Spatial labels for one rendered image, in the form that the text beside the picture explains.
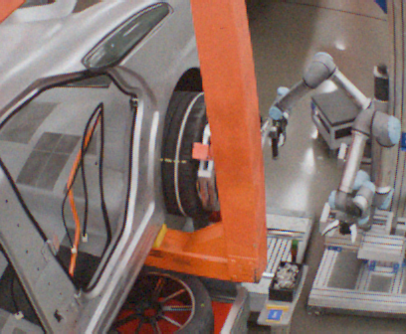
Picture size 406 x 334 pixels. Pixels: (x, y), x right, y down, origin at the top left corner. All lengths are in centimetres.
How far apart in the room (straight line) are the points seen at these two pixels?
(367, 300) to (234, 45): 180
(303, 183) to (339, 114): 59
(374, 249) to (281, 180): 162
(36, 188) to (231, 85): 135
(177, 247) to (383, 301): 129
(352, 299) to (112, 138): 161
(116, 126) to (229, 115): 81
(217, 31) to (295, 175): 240
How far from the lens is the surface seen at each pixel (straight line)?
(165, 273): 317
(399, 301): 332
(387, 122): 248
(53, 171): 315
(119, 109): 298
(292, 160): 448
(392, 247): 291
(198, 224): 358
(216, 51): 215
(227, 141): 240
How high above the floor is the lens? 293
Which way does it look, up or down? 41 degrees down
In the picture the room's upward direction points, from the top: 9 degrees counter-clockwise
